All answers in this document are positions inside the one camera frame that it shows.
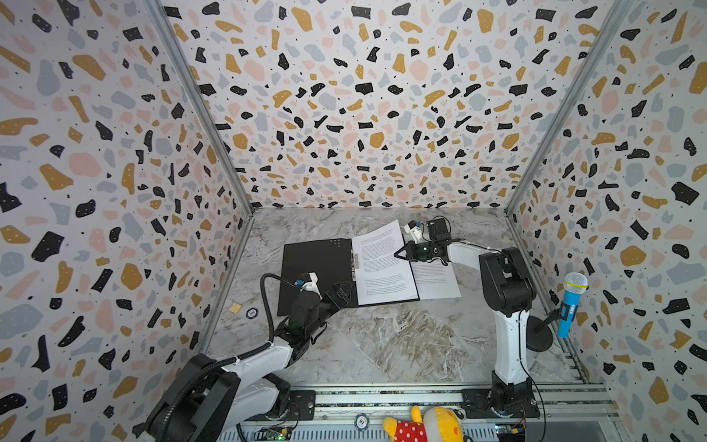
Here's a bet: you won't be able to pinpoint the orange folder black inside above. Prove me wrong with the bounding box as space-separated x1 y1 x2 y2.
281 239 355 294

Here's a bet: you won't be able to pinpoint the white text sheet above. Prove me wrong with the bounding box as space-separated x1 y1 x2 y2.
351 220 420 307
412 262 461 300

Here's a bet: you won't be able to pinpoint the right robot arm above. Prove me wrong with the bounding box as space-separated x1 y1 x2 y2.
394 215 536 415

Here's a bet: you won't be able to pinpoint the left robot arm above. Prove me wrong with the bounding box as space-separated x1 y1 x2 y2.
145 280 356 441

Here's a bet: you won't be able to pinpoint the green circuit board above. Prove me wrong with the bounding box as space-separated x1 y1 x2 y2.
254 427 293 441

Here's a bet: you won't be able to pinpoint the blue toy microphone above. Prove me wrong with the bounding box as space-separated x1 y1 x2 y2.
557 272 588 339

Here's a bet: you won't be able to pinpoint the yellow red plush toy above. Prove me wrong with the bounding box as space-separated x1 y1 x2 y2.
383 406 464 442

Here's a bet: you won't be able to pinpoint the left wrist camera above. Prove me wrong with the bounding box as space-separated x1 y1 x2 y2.
295 273 321 298

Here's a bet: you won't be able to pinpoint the black corrugated cable left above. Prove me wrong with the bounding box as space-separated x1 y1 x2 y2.
154 273 302 442

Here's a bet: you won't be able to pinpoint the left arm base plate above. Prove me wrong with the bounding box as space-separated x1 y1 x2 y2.
264 390 317 421

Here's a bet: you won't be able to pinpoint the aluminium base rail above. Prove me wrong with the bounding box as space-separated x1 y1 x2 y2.
216 384 629 441

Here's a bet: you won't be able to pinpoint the round white badge on rail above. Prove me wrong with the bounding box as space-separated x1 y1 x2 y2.
355 414 370 432

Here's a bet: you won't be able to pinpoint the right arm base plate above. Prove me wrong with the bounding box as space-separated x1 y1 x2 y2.
460 388 541 419

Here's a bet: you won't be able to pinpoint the right circuit board wires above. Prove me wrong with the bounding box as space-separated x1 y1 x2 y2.
494 416 526 442

